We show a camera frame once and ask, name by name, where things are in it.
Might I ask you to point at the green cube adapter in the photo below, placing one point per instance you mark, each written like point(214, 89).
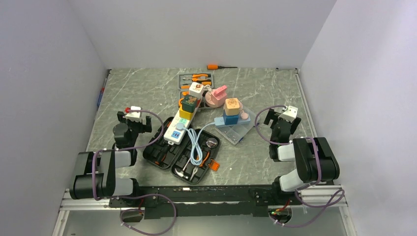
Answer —
point(189, 103)

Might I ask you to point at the tan cube adapter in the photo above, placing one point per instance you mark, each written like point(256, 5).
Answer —
point(232, 106)

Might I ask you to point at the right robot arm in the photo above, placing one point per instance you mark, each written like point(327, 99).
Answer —
point(313, 157)

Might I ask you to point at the grey tool tray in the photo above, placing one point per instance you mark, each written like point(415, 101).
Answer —
point(185, 80)

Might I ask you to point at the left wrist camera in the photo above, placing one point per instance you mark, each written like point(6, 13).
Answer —
point(133, 113)

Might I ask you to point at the white cube adapter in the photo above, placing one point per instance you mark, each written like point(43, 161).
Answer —
point(196, 90)

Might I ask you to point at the black tool case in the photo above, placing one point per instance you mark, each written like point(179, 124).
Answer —
point(175, 157)

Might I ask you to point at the orange pliers in case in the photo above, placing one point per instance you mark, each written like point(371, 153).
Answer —
point(196, 168)

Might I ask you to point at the light blue power strip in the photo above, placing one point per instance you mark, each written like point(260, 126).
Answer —
point(218, 121)

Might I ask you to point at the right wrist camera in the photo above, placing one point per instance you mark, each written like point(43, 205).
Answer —
point(289, 113)

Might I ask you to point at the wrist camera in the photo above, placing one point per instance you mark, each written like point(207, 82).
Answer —
point(289, 113)
point(133, 113)

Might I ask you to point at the blue red pen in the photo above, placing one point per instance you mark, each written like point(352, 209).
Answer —
point(101, 93)

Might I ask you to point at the orange handled screwdriver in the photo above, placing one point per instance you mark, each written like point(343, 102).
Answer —
point(216, 67)

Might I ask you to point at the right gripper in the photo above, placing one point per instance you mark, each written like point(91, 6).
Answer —
point(272, 115)

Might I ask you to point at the white power strip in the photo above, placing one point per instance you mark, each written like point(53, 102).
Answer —
point(176, 130)

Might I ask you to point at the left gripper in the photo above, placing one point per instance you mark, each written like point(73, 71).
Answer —
point(143, 128)

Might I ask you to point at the yellow cube adapter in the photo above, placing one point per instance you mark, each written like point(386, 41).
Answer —
point(186, 115)

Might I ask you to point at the dark blue cube adapter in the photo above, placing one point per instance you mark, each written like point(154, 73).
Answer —
point(230, 120)

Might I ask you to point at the pink round socket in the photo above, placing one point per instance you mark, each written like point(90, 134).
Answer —
point(216, 97)

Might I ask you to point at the clear plastic screw box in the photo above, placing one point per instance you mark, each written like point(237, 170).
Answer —
point(235, 133)

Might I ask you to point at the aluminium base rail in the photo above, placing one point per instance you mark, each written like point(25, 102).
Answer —
point(217, 200)

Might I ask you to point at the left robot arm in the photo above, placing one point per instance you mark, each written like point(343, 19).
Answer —
point(95, 172)

